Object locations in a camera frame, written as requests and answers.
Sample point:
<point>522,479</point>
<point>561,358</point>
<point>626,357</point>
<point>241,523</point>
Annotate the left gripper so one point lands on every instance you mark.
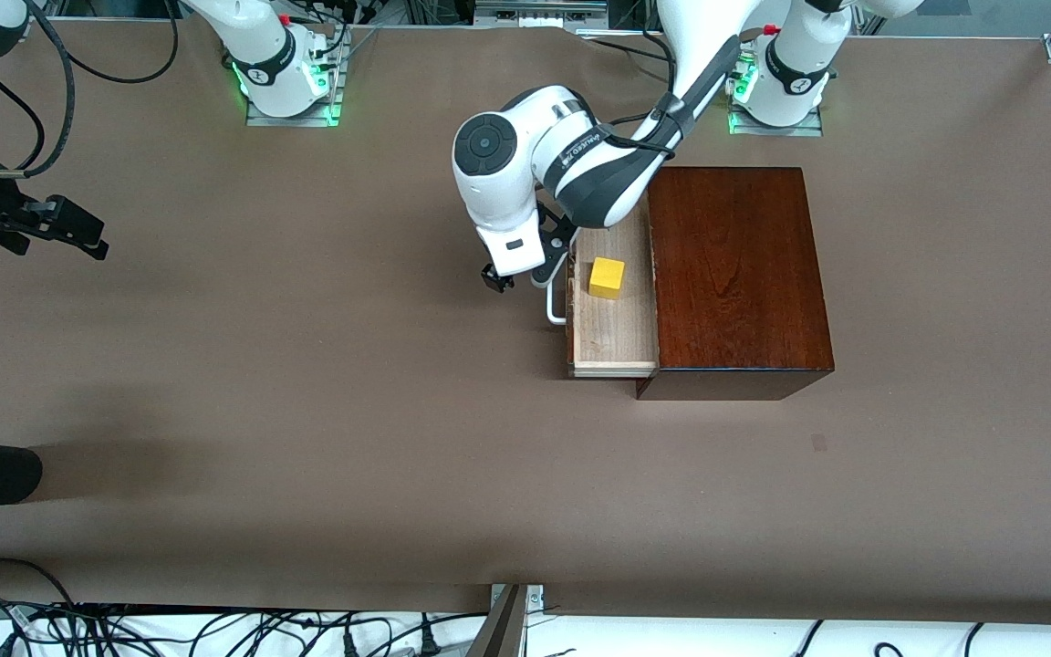
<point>555,234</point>

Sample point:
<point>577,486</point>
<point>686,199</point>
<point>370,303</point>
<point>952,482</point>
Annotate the yellow cube block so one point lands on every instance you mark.
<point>607,278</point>

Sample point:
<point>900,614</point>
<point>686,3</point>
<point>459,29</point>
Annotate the light wood drawer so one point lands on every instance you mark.
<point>612,338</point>

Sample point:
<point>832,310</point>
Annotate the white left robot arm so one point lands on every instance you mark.
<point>598,173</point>

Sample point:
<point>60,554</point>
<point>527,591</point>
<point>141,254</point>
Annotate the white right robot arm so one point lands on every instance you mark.
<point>261,55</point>

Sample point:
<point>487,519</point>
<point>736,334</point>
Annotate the dark brown wooden cabinet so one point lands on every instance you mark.
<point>735,274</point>

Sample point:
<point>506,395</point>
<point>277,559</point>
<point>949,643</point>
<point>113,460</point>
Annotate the dark grey slanted bar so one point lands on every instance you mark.
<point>503,630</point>

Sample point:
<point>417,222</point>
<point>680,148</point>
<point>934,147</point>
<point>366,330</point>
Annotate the black power plug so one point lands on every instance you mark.
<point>428,643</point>
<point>349,644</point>

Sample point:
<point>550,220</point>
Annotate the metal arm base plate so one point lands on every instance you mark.
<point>325,114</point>
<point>808,128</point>

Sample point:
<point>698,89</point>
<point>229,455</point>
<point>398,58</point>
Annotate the small metal corner bracket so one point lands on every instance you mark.
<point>535,598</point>

